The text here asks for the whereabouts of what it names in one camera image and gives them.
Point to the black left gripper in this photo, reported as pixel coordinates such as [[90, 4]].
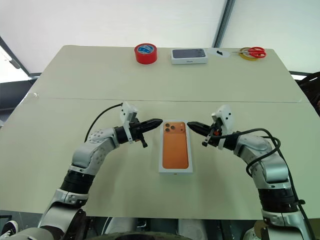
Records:
[[136, 131]]

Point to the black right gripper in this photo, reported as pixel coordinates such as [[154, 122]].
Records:
[[215, 136]]

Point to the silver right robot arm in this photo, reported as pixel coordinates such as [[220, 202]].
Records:
[[265, 160]]

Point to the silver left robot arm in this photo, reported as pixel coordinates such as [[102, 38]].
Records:
[[87, 152]]

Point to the closed white phone box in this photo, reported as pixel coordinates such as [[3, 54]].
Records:
[[188, 53]]

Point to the red tape roll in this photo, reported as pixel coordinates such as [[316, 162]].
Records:
[[146, 59]]

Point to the small black object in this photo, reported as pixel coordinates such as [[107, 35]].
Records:
[[219, 52]]

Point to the yellow tape roll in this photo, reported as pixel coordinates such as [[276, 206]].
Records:
[[250, 58]]

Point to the white rounded shell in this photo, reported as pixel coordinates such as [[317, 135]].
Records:
[[192, 228], [122, 225]]

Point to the clear tape scrap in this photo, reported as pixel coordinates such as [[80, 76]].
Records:
[[33, 95]]

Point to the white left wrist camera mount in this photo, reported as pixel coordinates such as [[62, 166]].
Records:
[[127, 111]]

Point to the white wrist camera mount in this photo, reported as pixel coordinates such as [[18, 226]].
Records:
[[127, 111], [226, 117]]

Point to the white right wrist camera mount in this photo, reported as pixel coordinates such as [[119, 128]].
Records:
[[226, 117]]

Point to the grey window frame post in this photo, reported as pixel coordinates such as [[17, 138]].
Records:
[[223, 23]]

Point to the grey slanted frame bar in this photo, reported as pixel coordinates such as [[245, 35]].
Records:
[[13, 60]]

